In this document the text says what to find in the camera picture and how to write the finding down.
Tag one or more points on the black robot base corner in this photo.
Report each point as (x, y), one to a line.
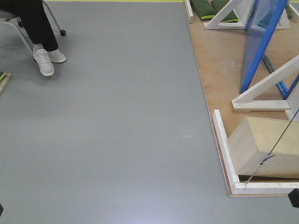
(294, 197)

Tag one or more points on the blue door panel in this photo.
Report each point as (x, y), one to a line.
(253, 46)

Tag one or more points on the white near triangular brace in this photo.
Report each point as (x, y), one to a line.
(247, 102)

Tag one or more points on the white triangular brace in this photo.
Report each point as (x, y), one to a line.
(247, 102)
(243, 10)

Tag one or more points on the light wooden box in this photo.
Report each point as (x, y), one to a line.
(265, 147)

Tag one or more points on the white sneaker rear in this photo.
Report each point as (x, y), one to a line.
(56, 56)

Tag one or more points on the white sneaker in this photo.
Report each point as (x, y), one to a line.
(56, 56)
(45, 64)

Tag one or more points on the plywood base platform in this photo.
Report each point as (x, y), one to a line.
(220, 54)

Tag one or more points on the white near border batten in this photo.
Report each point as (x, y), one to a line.
(236, 188)

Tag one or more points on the white border batten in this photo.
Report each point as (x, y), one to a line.
(236, 188)
(188, 8)

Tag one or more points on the white far border batten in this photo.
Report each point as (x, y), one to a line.
(188, 8)

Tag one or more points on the green sandbag left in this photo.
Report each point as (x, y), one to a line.
(203, 9)

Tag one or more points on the green sandbag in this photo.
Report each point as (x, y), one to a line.
(203, 9)
(218, 5)

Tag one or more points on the white sneaker front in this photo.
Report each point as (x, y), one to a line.
(45, 64)

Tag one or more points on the green sandbag right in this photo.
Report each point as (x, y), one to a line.
(218, 5)

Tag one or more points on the white far triangular brace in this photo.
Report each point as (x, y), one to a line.
(243, 10)

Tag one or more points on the seated person black trousers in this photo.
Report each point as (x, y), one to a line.
(34, 20)

